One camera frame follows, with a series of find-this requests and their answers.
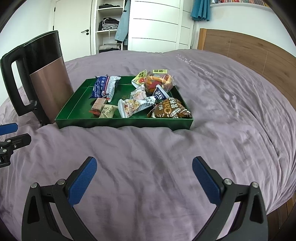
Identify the teal hanging cloth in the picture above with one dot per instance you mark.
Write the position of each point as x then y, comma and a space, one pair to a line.
201, 10

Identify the green tray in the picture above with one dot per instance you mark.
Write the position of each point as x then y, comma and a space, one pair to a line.
114, 101

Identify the clear mixed fruit snack bag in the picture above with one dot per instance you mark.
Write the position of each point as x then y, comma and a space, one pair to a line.
158, 77

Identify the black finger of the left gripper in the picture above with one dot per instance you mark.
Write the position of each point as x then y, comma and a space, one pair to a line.
8, 128
14, 143

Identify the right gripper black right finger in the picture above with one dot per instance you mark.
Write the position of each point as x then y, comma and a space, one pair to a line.
250, 222

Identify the blue white biscuit packet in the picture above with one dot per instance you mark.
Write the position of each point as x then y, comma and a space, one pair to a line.
104, 87

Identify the folded grey clothes stack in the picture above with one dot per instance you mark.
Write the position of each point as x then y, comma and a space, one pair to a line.
108, 24

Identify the orange wafer snack packet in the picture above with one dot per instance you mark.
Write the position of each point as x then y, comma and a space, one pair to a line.
98, 106

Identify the wooden headboard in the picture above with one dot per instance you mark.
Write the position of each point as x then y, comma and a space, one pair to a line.
270, 61

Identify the yellow fruit jelly pouch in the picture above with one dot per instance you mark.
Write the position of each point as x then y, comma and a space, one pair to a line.
139, 80

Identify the white door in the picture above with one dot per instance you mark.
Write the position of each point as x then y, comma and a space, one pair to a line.
72, 21

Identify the folded light clothes pile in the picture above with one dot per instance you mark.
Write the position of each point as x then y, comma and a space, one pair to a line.
109, 47

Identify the brown oat bar packet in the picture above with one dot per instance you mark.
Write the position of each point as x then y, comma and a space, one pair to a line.
169, 108

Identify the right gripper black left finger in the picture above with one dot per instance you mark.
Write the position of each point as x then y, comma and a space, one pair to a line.
38, 221

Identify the pink white candy packet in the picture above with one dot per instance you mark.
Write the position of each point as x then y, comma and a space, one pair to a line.
138, 93

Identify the bookshelf with books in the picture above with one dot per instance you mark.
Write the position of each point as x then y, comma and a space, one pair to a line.
258, 2

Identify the copper black thermos kettle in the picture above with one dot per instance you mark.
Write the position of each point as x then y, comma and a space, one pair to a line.
43, 73

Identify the blue-grey hanging jacket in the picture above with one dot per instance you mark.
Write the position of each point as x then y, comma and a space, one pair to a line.
123, 26

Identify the dark blue snack packet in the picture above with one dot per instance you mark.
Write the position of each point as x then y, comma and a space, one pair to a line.
159, 94

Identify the white blue cracker packet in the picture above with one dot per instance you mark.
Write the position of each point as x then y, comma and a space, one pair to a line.
128, 107

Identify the beige small snack packet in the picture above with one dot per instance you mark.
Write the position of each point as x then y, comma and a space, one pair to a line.
108, 111

